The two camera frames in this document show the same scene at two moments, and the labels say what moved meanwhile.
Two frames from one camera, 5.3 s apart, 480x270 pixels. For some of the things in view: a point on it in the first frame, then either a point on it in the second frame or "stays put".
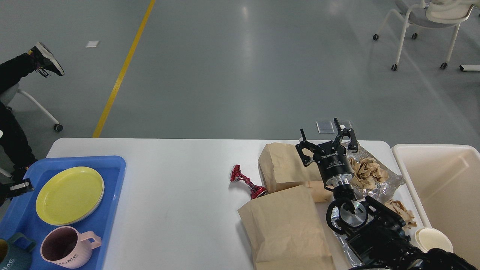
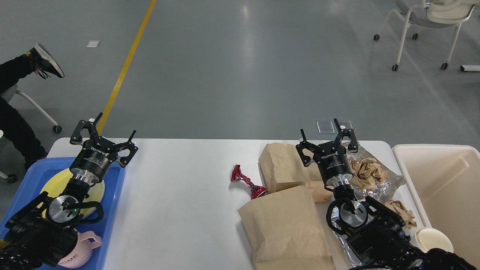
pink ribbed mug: x=66 y=247 stays put
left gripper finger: x=26 y=186 -> x=92 y=163
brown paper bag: x=285 y=232 stays put
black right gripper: x=332 y=158 stays put
